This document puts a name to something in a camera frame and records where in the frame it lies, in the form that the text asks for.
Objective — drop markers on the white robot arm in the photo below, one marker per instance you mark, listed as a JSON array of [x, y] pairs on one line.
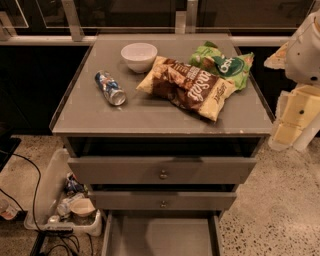
[[297, 112]]

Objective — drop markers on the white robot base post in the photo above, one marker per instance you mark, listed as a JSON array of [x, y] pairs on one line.
[[308, 134]]

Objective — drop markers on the metal railing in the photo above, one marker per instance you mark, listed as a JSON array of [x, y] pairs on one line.
[[245, 22]]

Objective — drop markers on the clear plastic bin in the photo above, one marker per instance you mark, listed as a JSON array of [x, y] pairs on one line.
[[44, 216]]

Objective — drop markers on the green chip bag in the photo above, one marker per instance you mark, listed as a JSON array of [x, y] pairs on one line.
[[234, 69]]

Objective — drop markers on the middle grey drawer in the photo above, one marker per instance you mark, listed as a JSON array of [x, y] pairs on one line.
[[138, 200]]

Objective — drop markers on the brown chip bag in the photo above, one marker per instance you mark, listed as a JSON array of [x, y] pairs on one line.
[[188, 87]]

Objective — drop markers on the paper cup in bin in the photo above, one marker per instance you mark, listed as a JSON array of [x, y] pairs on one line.
[[82, 207]]

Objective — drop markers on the grey drawer cabinet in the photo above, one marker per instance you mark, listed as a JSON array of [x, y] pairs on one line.
[[147, 126]]

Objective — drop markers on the blue soda can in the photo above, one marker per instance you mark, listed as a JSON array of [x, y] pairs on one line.
[[110, 89]]

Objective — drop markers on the small bottle on floor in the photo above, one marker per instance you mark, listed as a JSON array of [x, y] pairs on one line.
[[7, 211]]

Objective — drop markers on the bottom grey drawer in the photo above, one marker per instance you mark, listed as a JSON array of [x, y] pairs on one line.
[[162, 233]]

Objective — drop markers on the grey drawer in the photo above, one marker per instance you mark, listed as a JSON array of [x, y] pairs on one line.
[[138, 200], [162, 170], [162, 233]]

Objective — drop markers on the blue wrapper in bin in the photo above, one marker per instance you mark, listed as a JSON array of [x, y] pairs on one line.
[[72, 186]]

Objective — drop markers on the plastic bottle in bin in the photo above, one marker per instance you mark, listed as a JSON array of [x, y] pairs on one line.
[[64, 207]]

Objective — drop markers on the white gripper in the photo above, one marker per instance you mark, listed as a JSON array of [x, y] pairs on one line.
[[305, 55]]

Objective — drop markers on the top grey drawer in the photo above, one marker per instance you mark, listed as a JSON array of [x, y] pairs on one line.
[[162, 170]]

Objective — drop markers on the white bowl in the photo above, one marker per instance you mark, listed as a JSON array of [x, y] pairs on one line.
[[139, 57]]

